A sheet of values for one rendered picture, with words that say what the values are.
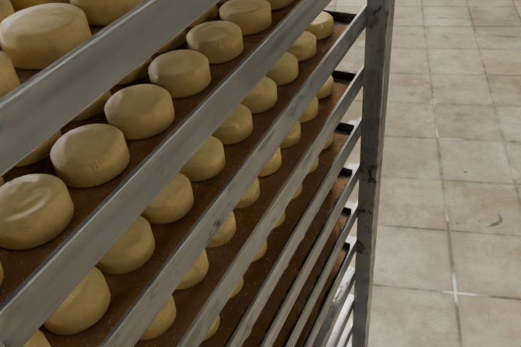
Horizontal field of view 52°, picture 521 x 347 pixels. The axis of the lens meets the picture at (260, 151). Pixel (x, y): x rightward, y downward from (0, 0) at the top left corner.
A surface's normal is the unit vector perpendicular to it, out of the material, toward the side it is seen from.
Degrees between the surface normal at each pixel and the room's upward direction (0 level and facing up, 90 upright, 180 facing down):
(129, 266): 90
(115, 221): 90
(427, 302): 0
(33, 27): 0
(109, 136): 0
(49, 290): 90
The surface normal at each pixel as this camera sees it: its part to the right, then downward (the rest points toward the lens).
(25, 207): -0.08, -0.78
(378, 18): -0.44, 0.59
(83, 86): 0.89, 0.22
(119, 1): 0.43, 0.54
